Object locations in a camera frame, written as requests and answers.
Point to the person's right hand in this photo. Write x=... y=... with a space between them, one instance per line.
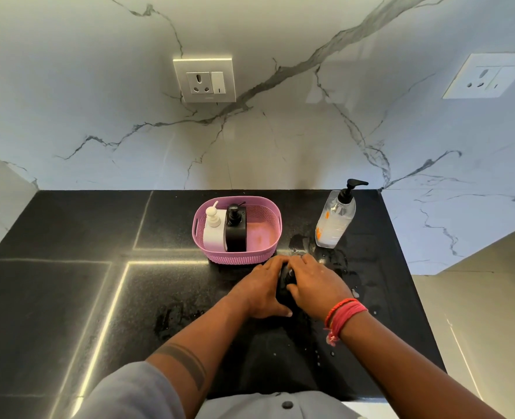
x=318 y=292

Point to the person's left hand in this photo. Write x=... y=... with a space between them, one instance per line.
x=255 y=292

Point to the person's right fingers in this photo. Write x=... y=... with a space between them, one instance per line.
x=303 y=268

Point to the person's left thumb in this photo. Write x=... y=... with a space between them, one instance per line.
x=281 y=312

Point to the black soap dispenser bottle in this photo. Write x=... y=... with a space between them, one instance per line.
x=286 y=279

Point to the person's right forearm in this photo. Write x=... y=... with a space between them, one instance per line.
x=414 y=375

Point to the person's left forearm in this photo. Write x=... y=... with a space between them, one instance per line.
x=196 y=344

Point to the pink plastic basket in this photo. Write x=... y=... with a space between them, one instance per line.
x=257 y=239

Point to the clear bottle with black pump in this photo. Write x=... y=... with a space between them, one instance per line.
x=336 y=220

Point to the black square pump bottle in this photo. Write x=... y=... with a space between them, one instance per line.
x=235 y=233

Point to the white pump bottle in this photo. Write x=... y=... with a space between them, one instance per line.
x=213 y=233

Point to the grey shirt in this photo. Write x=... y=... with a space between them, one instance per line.
x=130 y=397

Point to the silver wall socket with switch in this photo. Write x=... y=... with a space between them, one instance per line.
x=204 y=80

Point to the white wall socket with switch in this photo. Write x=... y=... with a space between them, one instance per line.
x=486 y=76

